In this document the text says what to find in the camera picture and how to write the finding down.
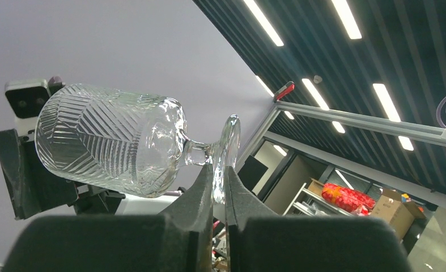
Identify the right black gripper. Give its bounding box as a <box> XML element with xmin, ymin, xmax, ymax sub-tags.
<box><xmin>0</xmin><ymin>129</ymin><xmax>126</xmax><ymax>220</ymax></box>

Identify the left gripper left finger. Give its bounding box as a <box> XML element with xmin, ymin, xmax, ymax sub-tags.
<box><xmin>2</xmin><ymin>165</ymin><xmax>213</xmax><ymax>271</ymax></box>

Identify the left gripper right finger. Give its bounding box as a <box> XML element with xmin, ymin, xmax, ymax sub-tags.
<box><xmin>224</xmin><ymin>167</ymin><xmax>411</xmax><ymax>271</ymax></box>

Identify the clear wine glass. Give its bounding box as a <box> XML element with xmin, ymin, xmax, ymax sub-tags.
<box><xmin>35</xmin><ymin>84</ymin><xmax>240</xmax><ymax>204</ymax></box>

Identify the metal storage shelf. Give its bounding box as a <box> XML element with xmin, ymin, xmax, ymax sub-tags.
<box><xmin>282</xmin><ymin>182</ymin><xmax>352</xmax><ymax>216</ymax></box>

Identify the black monitor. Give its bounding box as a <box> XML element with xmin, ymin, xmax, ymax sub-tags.
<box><xmin>237</xmin><ymin>155</ymin><xmax>268</xmax><ymax>191</ymax></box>

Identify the red patterned bag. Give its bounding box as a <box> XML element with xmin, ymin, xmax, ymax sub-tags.
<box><xmin>321</xmin><ymin>183</ymin><xmax>376</xmax><ymax>215</ymax></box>

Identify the cardboard box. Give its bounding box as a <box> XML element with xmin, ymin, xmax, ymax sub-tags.
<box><xmin>370</xmin><ymin>188</ymin><xmax>426</xmax><ymax>240</ymax></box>

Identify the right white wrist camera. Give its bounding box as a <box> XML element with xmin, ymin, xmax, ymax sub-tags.
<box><xmin>5</xmin><ymin>76</ymin><xmax>65</xmax><ymax>142</ymax></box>

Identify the red clamp handle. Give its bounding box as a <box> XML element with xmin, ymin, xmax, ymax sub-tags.
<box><xmin>273</xmin><ymin>81</ymin><xmax>295</xmax><ymax>103</ymax></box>

